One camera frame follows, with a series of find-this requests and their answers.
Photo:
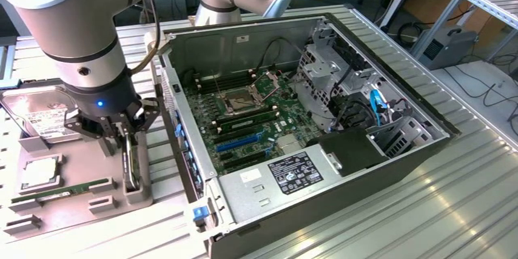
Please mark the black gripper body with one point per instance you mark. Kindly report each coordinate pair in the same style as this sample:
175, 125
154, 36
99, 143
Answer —
100, 98

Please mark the green graphics card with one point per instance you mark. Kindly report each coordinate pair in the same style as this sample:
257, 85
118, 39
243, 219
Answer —
131, 162

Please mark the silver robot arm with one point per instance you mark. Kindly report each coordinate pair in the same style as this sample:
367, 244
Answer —
72, 28

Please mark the silver hard disk blue rails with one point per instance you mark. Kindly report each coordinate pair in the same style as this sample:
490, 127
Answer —
36, 119

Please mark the grey parts rack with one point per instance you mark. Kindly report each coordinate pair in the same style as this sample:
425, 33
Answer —
80, 168

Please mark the black RAM slot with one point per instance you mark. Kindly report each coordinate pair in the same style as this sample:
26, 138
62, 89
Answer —
210, 86
206, 77
261, 111
207, 80
208, 83
259, 108

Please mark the silver CPU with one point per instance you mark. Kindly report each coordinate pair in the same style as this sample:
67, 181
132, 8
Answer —
38, 172

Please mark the thin metal locking lever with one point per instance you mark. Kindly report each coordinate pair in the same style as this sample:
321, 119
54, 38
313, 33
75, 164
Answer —
218, 84

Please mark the long black expansion slot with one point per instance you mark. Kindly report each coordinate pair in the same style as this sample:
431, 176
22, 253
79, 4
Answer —
236, 138
249, 164
247, 157

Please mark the green RAM stick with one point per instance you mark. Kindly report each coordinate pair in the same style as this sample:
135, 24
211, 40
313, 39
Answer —
52, 193
247, 125

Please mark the blue expansion slot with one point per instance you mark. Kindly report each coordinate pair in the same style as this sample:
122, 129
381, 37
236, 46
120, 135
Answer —
239, 145

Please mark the metal socket cover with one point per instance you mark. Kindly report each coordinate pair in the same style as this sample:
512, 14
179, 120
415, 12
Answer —
265, 84

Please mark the blue case latch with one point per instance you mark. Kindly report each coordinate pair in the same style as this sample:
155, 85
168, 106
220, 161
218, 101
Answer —
199, 213

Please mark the green motherboard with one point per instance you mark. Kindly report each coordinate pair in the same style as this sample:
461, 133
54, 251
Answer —
293, 110

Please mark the silver chipset heatsink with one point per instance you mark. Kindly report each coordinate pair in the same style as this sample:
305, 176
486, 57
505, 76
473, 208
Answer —
289, 144

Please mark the silver power supply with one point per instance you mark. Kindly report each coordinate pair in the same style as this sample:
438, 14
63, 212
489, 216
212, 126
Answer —
251, 198

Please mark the metal drive cage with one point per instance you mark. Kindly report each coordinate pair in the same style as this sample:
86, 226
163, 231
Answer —
323, 68

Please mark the black plastic cover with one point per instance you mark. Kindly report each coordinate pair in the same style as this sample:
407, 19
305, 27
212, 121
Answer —
347, 153

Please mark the open PC case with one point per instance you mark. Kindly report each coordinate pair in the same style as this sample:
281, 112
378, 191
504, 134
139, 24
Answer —
323, 210

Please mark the metal disk bay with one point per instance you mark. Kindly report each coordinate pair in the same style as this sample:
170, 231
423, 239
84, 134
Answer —
401, 143

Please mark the grey control box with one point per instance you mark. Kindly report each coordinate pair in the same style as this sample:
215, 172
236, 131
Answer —
453, 49

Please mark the brown wooden panel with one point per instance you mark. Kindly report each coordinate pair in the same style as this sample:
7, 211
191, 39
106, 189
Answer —
437, 4

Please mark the aluminium profile frame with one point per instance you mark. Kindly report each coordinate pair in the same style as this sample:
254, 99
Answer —
493, 1

